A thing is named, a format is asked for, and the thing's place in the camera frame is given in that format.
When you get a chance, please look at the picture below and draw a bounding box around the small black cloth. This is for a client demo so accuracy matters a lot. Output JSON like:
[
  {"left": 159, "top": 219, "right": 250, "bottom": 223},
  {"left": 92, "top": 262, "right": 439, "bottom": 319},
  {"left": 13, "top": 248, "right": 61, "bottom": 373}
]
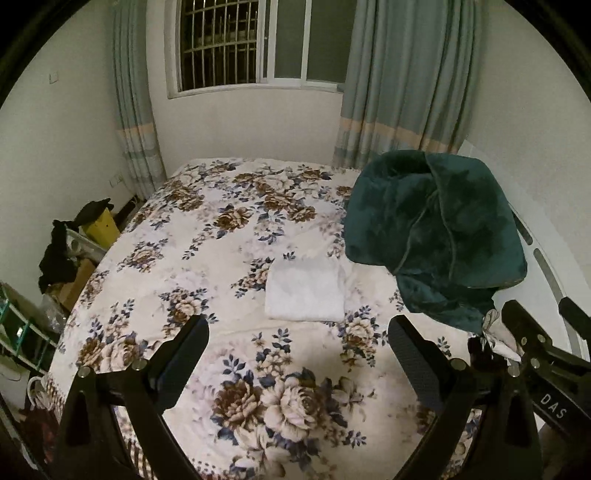
[{"left": 75, "top": 198, "right": 114, "bottom": 225}]

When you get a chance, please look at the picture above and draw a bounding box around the beige cloth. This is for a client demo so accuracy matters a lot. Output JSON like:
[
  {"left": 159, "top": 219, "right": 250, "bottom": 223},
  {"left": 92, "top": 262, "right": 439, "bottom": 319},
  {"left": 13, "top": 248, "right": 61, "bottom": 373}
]
[{"left": 479, "top": 309, "right": 523, "bottom": 361}]

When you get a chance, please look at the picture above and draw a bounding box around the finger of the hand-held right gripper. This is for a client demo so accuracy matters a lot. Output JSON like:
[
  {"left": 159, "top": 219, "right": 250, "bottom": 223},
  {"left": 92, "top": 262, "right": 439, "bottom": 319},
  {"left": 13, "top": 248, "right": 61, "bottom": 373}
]
[
  {"left": 502, "top": 300, "right": 570, "bottom": 371},
  {"left": 558, "top": 298, "right": 591, "bottom": 329}
]

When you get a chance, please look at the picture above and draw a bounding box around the narrow grey-green curtain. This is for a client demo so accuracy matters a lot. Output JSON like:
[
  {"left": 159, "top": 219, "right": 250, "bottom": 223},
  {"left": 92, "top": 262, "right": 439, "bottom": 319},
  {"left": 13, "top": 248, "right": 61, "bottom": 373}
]
[{"left": 113, "top": 0, "right": 168, "bottom": 200}]

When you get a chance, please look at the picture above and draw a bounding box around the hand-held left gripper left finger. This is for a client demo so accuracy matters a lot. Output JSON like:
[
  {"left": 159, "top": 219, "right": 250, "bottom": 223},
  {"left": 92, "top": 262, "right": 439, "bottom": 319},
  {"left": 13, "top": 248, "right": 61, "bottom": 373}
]
[{"left": 55, "top": 315, "right": 211, "bottom": 480}]

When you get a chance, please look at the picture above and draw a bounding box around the clear plastic bag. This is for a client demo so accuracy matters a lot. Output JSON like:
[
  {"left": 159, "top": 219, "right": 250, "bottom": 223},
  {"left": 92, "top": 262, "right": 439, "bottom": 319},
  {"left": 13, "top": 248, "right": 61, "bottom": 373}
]
[{"left": 41, "top": 293, "right": 71, "bottom": 334}]

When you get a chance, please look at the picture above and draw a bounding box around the large black garment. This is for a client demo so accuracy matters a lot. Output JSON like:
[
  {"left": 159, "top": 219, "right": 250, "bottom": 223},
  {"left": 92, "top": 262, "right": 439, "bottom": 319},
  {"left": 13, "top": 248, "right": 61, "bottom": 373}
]
[{"left": 38, "top": 220, "right": 80, "bottom": 292}]

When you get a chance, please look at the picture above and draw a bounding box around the barred window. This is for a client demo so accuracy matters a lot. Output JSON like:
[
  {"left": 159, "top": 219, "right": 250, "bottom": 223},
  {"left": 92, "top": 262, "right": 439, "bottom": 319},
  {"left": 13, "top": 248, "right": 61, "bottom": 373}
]
[{"left": 167, "top": 0, "right": 357, "bottom": 100}]

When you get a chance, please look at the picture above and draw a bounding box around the white knit sweater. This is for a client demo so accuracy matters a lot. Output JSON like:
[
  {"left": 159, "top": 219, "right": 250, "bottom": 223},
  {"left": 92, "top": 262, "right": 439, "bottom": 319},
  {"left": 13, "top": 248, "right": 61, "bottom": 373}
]
[{"left": 264, "top": 258, "right": 348, "bottom": 323}]

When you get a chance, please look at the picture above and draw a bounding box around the yellow box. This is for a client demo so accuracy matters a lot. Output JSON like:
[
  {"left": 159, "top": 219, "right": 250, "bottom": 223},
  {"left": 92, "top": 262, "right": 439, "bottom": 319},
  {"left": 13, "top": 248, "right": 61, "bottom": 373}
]
[{"left": 79, "top": 209, "right": 119, "bottom": 253}]

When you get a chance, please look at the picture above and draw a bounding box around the wide grey-green curtain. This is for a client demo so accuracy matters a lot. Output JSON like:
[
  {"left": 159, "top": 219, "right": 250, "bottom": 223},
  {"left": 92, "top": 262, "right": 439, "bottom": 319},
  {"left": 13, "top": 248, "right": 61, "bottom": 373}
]
[{"left": 332, "top": 0, "right": 482, "bottom": 169}]

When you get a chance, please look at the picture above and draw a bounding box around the floral bed blanket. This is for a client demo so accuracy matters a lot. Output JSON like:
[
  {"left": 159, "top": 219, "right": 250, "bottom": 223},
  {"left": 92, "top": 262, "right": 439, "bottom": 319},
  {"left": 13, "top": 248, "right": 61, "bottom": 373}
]
[{"left": 46, "top": 157, "right": 490, "bottom": 480}]

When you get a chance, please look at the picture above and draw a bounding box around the cardboard box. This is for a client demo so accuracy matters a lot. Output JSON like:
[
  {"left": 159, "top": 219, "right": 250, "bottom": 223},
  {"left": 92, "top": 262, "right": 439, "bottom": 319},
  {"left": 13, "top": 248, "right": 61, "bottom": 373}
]
[{"left": 59, "top": 258, "right": 96, "bottom": 311}]

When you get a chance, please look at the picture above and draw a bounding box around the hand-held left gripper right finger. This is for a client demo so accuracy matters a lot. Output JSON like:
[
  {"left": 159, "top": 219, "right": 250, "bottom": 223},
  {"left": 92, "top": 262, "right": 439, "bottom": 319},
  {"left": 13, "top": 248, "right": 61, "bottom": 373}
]
[{"left": 388, "top": 315, "right": 543, "bottom": 480}]

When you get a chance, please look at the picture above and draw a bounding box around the dark green plush blanket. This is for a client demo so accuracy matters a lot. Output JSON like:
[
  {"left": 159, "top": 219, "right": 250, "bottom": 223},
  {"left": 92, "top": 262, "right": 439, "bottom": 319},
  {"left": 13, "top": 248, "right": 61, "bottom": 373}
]
[{"left": 342, "top": 150, "right": 528, "bottom": 334}]

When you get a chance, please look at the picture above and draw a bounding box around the green shelf rack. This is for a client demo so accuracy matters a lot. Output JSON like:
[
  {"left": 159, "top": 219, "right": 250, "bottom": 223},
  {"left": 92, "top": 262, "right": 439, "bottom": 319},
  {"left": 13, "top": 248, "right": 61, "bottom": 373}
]
[{"left": 0, "top": 281, "right": 62, "bottom": 376}]

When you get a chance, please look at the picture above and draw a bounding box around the white bed headboard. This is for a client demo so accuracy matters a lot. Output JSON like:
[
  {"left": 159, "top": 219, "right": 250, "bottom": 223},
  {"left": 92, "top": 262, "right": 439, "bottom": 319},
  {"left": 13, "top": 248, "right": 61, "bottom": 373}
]
[{"left": 457, "top": 138, "right": 591, "bottom": 365}]

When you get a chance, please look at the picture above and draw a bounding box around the white plastic bin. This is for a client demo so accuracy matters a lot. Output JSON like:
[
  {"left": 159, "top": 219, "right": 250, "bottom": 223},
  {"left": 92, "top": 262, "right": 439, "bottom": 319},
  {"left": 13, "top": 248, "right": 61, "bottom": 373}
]
[{"left": 65, "top": 227, "right": 110, "bottom": 265}]

